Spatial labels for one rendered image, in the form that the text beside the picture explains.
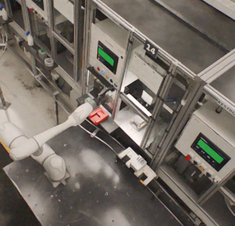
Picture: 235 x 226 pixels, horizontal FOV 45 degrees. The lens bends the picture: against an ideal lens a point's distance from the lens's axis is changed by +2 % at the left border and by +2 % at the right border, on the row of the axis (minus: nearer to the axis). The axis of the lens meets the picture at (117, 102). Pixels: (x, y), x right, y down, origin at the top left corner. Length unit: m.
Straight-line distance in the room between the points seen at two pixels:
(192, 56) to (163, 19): 0.43
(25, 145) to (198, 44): 1.42
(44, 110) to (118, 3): 2.18
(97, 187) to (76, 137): 0.58
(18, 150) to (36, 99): 2.18
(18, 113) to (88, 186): 1.74
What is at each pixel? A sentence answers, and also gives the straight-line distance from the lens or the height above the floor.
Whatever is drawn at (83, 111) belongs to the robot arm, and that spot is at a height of 1.42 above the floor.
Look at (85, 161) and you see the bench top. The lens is 2.88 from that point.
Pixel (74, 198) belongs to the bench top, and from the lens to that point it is 2.73.
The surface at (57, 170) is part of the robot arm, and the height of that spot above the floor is 0.92.
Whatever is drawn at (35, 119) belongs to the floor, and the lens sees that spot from 3.99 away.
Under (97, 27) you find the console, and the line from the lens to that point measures 2.38.
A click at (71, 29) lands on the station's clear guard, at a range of 2.79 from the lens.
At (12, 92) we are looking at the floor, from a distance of 4.32.
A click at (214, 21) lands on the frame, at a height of 2.01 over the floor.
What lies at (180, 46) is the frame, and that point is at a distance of 2.08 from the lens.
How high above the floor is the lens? 3.26
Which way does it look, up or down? 51 degrees down
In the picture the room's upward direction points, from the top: 12 degrees clockwise
